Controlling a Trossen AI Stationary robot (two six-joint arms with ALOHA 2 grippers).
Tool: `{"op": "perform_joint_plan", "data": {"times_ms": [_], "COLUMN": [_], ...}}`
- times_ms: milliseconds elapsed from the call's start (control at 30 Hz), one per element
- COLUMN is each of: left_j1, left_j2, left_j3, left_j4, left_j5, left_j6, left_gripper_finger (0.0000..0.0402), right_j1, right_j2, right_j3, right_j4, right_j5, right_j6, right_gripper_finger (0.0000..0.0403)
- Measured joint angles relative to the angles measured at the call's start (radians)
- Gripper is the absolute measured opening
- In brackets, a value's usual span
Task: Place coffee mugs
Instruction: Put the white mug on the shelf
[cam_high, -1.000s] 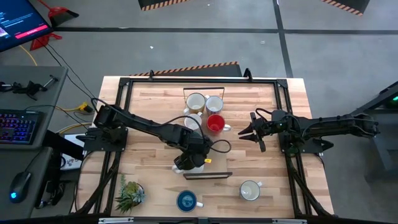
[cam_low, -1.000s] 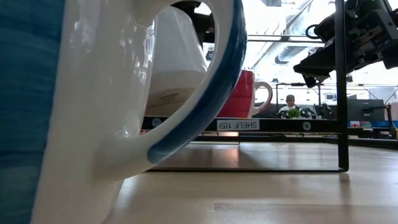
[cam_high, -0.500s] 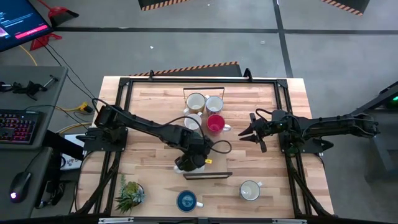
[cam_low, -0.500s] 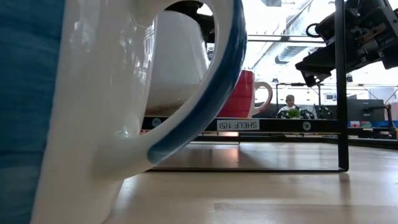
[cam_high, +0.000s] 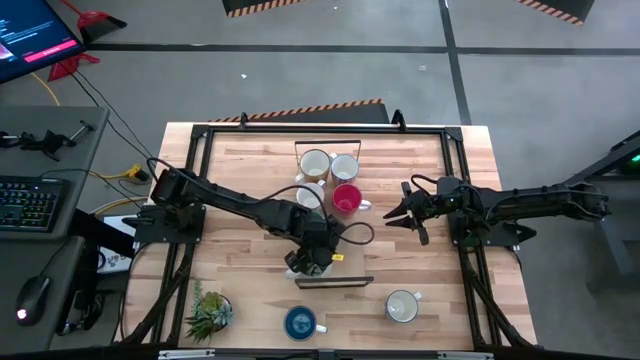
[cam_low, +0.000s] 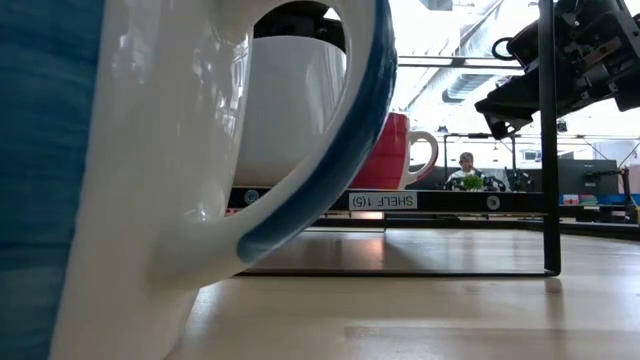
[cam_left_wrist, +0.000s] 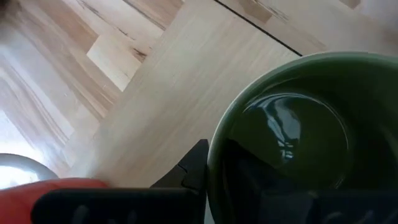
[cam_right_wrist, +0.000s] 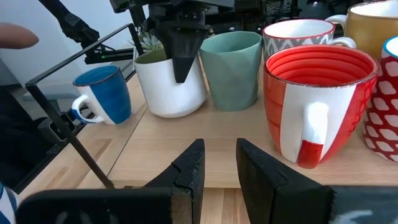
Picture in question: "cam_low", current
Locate blue and white mug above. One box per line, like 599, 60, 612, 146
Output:
0, 0, 399, 360

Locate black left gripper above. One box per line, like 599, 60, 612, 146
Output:
253, 0, 347, 54

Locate black background workstation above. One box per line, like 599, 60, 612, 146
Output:
437, 132, 544, 192

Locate black aluminium table frame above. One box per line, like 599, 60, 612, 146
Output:
309, 214, 640, 241

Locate ceiling light track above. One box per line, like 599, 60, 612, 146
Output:
397, 53, 524, 69

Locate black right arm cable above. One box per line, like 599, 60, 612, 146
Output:
491, 36, 519, 62

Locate silver ventilation duct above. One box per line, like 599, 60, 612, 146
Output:
389, 0, 521, 132

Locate blue storage bins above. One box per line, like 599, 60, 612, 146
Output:
559, 193, 640, 207

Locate black background monitor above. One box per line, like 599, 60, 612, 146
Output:
555, 158, 620, 196

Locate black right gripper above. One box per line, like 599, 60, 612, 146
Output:
474, 0, 640, 140

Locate red mug with white handle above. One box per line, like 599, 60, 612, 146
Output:
349, 112, 440, 191

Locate person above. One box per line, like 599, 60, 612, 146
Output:
444, 151, 506, 193

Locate olive green mug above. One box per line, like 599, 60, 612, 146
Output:
233, 34, 349, 189

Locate wooden shelf with black frame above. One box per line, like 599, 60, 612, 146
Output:
227, 0, 562, 277

